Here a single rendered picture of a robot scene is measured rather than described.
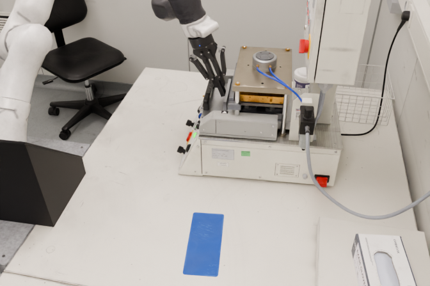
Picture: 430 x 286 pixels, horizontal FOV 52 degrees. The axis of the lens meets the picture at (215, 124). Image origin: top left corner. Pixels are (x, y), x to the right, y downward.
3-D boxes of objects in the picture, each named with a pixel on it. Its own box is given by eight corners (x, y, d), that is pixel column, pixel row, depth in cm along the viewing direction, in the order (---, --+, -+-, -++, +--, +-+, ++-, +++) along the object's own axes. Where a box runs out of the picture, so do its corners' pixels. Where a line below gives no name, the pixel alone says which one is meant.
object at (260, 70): (307, 72, 157) (311, 39, 149) (310, 123, 132) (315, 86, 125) (240, 68, 160) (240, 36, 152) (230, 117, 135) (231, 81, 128)
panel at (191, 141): (193, 121, 179) (212, 87, 168) (178, 170, 155) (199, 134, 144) (189, 119, 179) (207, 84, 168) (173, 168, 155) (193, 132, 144)
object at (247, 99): (288, 75, 155) (290, 52, 150) (287, 111, 138) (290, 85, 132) (240, 73, 157) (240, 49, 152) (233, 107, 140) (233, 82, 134)
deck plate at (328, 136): (334, 91, 165) (334, 89, 164) (342, 150, 137) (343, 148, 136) (213, 84, 170) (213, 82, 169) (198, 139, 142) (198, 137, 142)
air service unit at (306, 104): (309, 130, 137) (315, 89, 128) (310, 160, 126) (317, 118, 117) (292, 128, 138) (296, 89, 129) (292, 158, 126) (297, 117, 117)
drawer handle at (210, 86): (214, 87, 159) (214, 77, 157) (208, 110, 147) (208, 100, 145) (209, 87, 159) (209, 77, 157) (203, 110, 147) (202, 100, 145)
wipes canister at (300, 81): (311, 95, 194) (315, 66, 185) (311, 106, 187) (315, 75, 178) (292, 93, 196) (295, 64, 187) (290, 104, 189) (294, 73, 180)
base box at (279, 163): (326, 128, 174) (333, 92, 164) (334, 196, 145) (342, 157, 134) (194, 119, 181) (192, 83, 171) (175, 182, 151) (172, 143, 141)
